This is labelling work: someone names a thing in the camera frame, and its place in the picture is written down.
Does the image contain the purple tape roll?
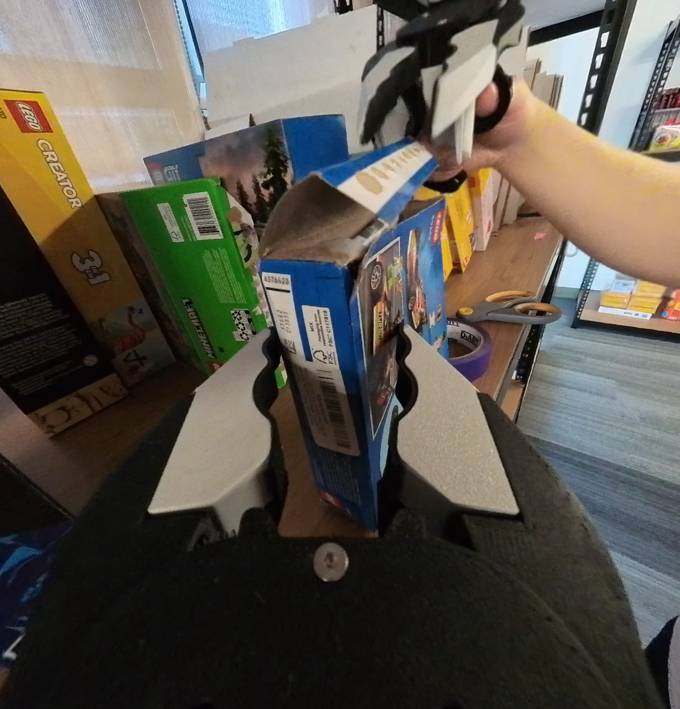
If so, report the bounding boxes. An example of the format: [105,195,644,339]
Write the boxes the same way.
[445,319,496,383]

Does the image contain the dark wooden shelf board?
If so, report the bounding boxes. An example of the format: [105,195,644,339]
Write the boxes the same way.
[0,216,568,532]

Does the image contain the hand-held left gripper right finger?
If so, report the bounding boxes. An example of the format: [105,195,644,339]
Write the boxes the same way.
[387,327,520,538]

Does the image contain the large blue toy box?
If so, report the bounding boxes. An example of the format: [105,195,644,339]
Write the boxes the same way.
[144,114,349,239]

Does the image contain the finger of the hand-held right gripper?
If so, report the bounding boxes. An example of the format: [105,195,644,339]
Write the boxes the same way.
[431,25,501,165]
[359,47,424,147]

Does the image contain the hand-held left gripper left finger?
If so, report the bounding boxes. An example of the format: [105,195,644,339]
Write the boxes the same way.
[150,330,285,532]

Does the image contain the background shelf unit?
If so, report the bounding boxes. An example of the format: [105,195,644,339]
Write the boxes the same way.
[573,0,680,339]

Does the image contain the translucent plastic sheet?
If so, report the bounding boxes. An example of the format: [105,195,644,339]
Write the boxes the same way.
[0,0,208,195]

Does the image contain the dark blue toy box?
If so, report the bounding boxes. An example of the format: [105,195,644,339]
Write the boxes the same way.
[0,167,130,438]

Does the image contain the grey yellow scissors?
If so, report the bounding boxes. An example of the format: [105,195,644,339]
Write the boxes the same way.
[457,291,564,328]

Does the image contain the person's right forearm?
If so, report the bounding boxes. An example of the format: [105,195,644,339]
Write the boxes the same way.
[490,100,680,294]

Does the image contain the small blue toy box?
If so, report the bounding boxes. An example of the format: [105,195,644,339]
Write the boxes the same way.
[257,142,449,530]

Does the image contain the person's right hand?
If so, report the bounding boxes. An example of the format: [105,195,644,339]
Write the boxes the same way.
[429,78,542,184]

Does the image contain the black toy box yellow emblem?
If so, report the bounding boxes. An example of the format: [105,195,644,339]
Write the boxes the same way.
[0,443,75,671]

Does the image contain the green white toy box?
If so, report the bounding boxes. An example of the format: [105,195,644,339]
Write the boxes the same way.
[96,178,276,372]

